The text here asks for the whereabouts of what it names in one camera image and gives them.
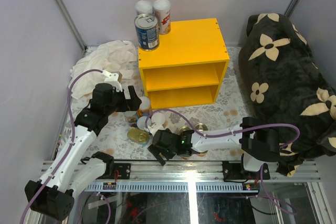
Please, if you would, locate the gold rectangular tin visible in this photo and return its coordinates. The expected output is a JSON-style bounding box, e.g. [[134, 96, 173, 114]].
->
[[127, 127, 150, 145]]

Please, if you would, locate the white red snack canister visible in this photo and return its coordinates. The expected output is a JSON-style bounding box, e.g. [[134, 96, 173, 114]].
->
[[153, 0, 171, 35]]

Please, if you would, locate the gold oval tin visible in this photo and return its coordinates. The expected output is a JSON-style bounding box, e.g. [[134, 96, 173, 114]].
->
[[178, 126, 193, 135], [194, 123, 208, 131]]

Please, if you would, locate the left metal corner post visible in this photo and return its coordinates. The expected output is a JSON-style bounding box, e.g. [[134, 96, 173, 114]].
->
[[54, 0, 87, 51]]

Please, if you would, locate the gold oval tin right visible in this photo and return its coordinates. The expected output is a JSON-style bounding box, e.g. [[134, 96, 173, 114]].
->
[[194, 123, 208, 131]]

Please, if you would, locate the crumpled cream cloth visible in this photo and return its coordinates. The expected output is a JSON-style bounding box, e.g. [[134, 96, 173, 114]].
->
[[70, 40, 138, 100]]

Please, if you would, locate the black floral plush blanket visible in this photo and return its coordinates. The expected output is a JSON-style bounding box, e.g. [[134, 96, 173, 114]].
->
[[238, 13, 335, 177]]

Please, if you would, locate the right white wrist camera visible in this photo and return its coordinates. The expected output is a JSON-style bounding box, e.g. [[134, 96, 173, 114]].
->
[[145, 118, 162, 136]]

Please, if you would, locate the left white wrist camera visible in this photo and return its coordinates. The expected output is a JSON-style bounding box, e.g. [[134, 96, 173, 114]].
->
[[102, 70, 122, 83]]

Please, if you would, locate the aluminium mounting rail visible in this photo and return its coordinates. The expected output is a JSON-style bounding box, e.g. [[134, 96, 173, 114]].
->
[[67, 160, 320, 196]]

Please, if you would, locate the gold oval tin left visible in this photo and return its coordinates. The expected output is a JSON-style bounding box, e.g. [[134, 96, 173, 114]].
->
[[178, 126, 193, 135]]

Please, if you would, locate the clear jar colourful candy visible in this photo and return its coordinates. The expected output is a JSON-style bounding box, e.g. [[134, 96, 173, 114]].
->
[[124, 111, 139, 127]]

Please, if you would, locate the yellow wooden shelf cabinet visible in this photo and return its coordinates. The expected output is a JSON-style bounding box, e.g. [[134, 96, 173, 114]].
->
[[139, 18, 230, 109]]

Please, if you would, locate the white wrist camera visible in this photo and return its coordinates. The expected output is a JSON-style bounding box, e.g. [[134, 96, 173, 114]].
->
[[102, 70, 122, 83], [145, 118, 162, 136]]

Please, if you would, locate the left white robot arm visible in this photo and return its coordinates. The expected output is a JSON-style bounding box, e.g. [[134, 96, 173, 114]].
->
[[25, 83, 141, 221]]

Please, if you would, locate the white orange snack canister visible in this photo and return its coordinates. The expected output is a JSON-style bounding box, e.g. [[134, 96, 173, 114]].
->
[[134, 0, 153, 16]]

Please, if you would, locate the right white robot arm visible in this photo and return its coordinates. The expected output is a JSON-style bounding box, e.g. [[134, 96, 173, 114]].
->
[[148, 117, 280, 179]]

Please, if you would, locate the blue labelled gold-top can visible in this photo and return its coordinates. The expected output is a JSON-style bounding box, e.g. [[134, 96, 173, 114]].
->
[[134, 13, 160, 51]]

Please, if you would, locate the orange blue tall canister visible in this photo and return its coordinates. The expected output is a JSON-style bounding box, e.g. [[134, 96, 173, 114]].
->
[[138, 97, 152, 117]]

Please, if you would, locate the grey lid small can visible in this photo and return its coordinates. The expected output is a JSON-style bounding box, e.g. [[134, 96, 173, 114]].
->
[[136, 116, 147, 131]]

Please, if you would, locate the white lid small can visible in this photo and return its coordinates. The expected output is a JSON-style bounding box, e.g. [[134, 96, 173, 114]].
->
[[151, 112, 166, 130]]

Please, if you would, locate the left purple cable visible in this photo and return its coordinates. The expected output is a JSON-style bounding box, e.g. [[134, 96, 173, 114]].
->
[[18, 69, 108, 224]]

